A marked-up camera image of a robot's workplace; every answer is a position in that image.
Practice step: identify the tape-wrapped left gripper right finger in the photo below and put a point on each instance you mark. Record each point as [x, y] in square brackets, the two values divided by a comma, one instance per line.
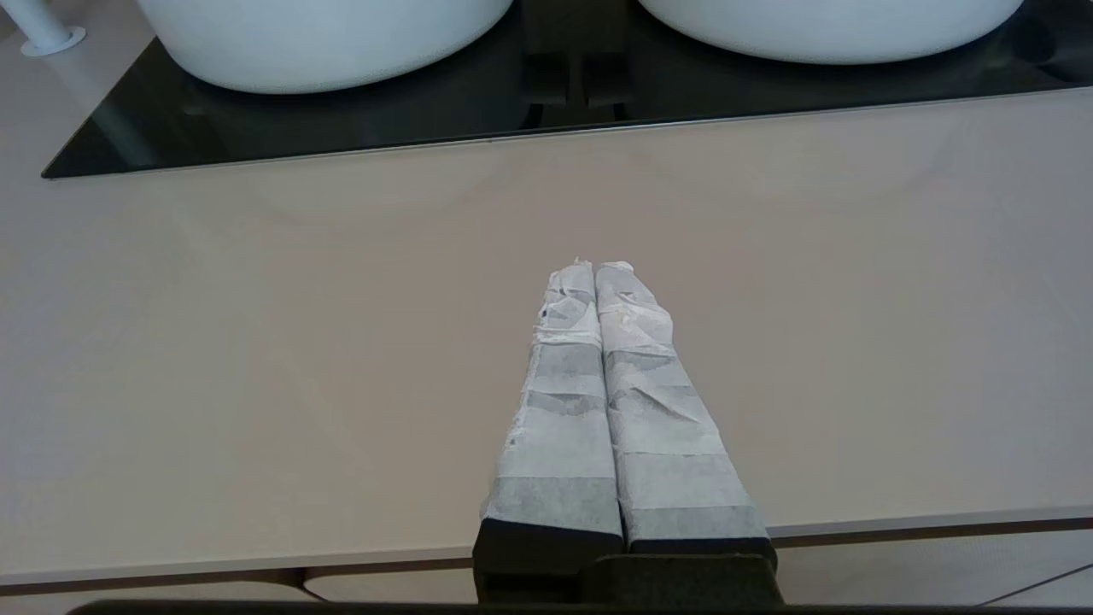
[666, 444]

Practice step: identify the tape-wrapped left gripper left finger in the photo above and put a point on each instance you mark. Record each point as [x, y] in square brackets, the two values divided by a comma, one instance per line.
[559, 427]

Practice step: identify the white pot steel interior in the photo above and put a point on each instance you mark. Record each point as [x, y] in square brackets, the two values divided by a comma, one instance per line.
[324, 43]
[837, 30]

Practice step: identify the black glass cooktop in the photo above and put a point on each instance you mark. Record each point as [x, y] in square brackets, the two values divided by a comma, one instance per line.
[427, 120]

